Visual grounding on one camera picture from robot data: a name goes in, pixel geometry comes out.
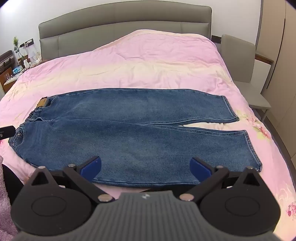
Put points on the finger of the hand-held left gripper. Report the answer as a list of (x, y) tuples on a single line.
[(7, 132)]

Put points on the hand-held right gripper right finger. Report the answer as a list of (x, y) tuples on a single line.
[(200, 168)]

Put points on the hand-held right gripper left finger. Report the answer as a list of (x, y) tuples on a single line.
[(91, 168)]

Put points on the blue denim pants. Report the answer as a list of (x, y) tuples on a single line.
[(138, 129)]

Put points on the small blue gadget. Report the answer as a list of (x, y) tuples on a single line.
[(16, 70)]

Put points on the pink fluffy rug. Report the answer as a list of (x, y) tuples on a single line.
[(7, 197)]

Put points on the brown wooden nightstand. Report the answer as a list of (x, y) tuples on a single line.
[(5, 67)]

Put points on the small green plant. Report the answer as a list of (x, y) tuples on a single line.
[(15, 42)]

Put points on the pink floral bedsheet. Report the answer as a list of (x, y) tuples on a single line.
[(138, 64)]

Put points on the grey chair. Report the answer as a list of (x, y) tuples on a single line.
[(240, 60)]

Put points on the wooden desk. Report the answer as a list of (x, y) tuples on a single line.
[(263, 58)]

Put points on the beige wardrobe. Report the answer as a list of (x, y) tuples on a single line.
[(279, 58)]

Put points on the grey padded headboard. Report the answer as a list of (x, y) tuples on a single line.
[(115, 20)]

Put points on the dark bed frame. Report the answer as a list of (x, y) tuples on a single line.
[(12, 183)]

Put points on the wall socket panel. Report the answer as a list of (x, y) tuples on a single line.
[(26, 43)]

